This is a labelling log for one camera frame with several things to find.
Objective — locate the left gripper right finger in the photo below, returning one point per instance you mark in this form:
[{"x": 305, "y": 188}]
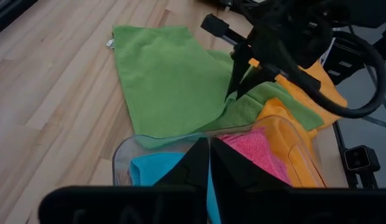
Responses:
[{"x": 236, "y": 171}]

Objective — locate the black table-level camera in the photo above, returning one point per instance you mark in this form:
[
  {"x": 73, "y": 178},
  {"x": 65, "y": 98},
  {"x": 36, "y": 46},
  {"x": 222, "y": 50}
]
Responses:
[{"x": 360, "y": 158}]

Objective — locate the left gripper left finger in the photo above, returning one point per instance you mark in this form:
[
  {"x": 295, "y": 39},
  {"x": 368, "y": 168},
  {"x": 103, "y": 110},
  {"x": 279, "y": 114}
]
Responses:
[{"x": 189, "y": 171}]

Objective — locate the blue microfiber towel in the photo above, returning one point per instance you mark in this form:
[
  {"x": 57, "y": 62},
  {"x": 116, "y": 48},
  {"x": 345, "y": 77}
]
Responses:
[{"x": 152, "y": 169}]

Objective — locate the pink microfiber towel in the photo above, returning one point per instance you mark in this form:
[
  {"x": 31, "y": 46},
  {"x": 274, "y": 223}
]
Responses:
[{"x": 258, "y": 152}]

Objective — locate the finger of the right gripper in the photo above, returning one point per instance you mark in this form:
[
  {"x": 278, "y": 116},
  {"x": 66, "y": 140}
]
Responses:
[
  {"x": 240, "y": 68},
  {"x": 258, "y": 79}
]

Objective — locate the clear plastic bin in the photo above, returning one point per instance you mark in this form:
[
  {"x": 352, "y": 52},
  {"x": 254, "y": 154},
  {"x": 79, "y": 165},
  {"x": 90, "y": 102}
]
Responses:
[{"x": 127, "y": 149}]

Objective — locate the grey metal bracket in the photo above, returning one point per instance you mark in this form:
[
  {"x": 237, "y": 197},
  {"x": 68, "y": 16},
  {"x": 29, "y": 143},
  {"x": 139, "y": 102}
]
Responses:
[{"x": 329, "y": 54}]

